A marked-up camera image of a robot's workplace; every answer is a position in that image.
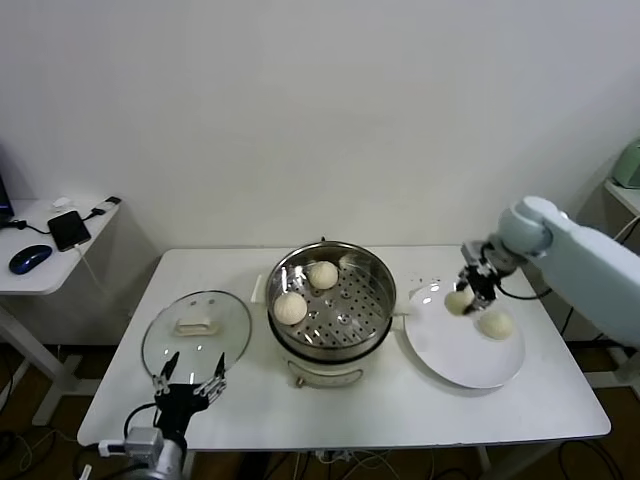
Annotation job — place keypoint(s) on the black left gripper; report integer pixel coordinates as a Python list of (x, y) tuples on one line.
[(177, 405)]

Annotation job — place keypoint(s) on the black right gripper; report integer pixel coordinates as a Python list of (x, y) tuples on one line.
[(492, 277)]

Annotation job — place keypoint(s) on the white steamed baozi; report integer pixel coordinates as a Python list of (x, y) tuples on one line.
[(496, 326), (322, 275), (290, 309), (457, 304)]

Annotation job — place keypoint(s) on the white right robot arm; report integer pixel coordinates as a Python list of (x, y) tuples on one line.
[(585, 260)]

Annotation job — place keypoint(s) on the stainless perforated steamer basket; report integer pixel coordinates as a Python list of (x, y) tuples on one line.
[(340, 325)]

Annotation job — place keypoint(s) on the white round plate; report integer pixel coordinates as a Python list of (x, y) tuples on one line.
[(450, 355)]

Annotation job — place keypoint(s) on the white electric cooker pot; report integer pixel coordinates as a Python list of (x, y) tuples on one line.
[(330, 372)]

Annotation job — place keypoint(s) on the white power strip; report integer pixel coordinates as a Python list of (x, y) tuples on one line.
[(334, 456)]

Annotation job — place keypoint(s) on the white desk with appliance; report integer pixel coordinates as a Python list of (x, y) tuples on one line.
[(625, 197)]

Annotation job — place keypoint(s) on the white side table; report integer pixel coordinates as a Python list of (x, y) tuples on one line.
[(35, 282)]

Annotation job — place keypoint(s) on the black smartphone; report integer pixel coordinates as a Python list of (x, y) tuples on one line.
[(70, 230)]

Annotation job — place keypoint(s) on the black usb adapter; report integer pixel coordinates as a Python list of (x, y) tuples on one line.
[(114, 200)]

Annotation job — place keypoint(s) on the mint green appliance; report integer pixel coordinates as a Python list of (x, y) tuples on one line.
[(627, 167)]

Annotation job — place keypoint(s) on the blue computer mouse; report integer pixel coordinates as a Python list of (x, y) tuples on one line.
[(30, 258)]

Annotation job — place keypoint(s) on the white earbuds case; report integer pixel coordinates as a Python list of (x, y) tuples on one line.
[(61, 202)]

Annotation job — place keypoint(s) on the dark laptop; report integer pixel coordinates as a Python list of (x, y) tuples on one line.
[(4, 195)]

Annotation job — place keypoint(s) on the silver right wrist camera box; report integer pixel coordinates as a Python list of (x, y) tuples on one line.
[(475, 252)]

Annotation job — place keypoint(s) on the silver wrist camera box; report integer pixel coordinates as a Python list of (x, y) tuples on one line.
[(145, 442), (475, 252)]

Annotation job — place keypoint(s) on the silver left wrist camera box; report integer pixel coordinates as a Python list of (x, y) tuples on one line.
[(145, 442)]

